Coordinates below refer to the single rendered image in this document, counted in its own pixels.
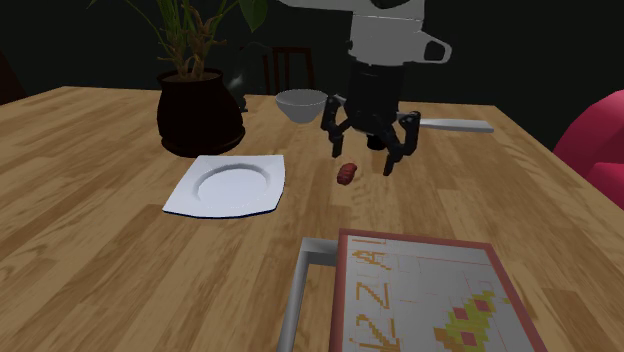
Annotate potted plant in black pot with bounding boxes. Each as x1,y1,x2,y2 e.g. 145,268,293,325
87,0,270,159

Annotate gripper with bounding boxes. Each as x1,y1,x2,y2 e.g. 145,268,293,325
319,60,422,178

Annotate wooden table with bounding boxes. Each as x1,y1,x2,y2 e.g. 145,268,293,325
0,85,624,352

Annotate white square plate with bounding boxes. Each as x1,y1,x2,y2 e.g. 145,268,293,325
161,154,286,220

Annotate dark wooden chair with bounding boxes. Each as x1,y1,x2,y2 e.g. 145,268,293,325
262,46,316,96

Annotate white bowl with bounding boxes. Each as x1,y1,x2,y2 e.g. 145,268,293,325
274,89,330,125

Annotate small red-brown sausage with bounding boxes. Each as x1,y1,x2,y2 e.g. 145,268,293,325
336,162,359,187

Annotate pink armchair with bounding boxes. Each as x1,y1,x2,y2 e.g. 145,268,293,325
552,89,624,212

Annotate grey tray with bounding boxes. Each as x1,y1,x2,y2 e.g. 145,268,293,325
275,236,343,352

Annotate grey table knife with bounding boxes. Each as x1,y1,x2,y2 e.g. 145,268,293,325
396,111,495,135

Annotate red-edged printed flat box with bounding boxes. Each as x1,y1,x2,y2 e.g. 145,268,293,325
328,227,550,352

